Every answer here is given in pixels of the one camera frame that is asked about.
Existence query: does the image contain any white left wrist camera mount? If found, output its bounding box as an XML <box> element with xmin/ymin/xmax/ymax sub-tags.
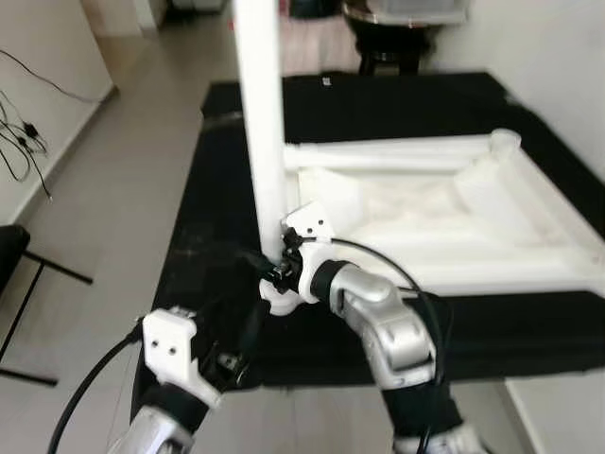
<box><xmin>142</xmin><ymin>307</ymin><xmax>223</xmax><ymax>408</ymax></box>

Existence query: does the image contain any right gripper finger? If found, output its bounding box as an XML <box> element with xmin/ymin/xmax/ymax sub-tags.
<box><xmin>227</xmin><ymin>248</ymin><xmax>280</xmax><ymax>273</ymax></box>

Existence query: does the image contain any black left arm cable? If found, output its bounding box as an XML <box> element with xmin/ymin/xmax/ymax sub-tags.
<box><xmin>47</xmin><ymin>326</ymin><xmax>143</xmax><ymax>454</ymax></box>

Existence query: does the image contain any black stool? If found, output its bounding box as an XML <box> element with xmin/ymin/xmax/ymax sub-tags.
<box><xmin>354</xmin><ymin>33</ymin><xmax>426</xmax><ymax>77</ymax></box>

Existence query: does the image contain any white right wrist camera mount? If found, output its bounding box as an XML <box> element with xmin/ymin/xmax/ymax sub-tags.
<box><xmin>282</xmin><ymin>201</ymin><xmax>337</xmax><ymax>304</ymax></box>

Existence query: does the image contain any black folding chair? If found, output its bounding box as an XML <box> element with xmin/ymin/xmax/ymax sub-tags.
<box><xmin>0</xmin><ymin>224</ymin><xmax>95</xmax><ymax>387</ymax></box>

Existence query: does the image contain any black floor cable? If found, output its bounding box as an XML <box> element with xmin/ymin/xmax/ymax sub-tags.
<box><xmin>0</xmin><ymin>47</ymin><xmax>114</xmax><ymax>200</ymax></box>

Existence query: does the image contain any white plastic table top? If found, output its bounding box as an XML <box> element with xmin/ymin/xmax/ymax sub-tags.
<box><xmin>260</xmin><ymin>130</ymin><xmax>605</xmax><ymax>318</ymax></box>

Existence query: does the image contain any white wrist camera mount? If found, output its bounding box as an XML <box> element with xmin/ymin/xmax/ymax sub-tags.
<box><xmin>282</xmin><ymin>201</ymin><xmax>337</xmax><ymax>304</ymax></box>
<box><xmin>142</xmin><ymin>307</ymin><xmax>223</xmax><ymax>408</ymax></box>

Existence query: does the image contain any beige floor mat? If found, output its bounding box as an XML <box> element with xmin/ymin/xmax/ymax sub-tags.
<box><xmin>279</xmin><ymin>14</ymin><xmax>365</xmax><ymax>77</ymax></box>

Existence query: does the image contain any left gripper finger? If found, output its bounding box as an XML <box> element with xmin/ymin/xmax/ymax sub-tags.
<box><xmin>236</xmin><ymin>303</ymin><xmax>271</xmax><ymax>365</ymax></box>

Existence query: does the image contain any black table cloth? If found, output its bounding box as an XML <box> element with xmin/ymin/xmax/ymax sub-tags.
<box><xmin>132</xmin><ymin>71</ymin><xmax>605</xmax><ymax>398</ymax></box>

